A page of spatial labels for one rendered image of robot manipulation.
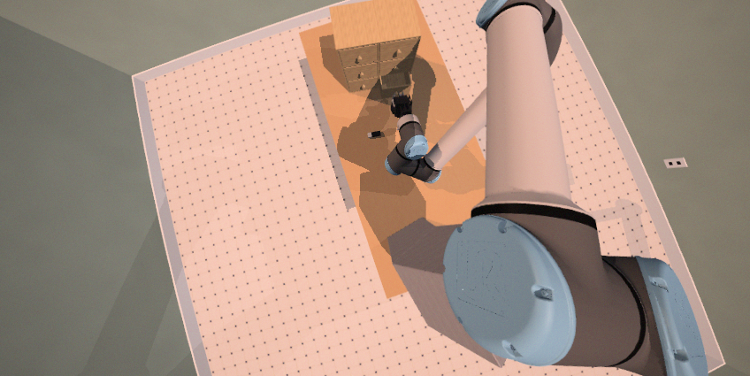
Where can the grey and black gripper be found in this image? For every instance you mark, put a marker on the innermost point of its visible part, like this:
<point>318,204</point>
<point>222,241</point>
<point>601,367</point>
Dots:
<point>400,101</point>

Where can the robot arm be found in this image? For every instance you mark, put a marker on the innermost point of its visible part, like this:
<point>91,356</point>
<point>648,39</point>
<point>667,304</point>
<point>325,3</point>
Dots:
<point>529,285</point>

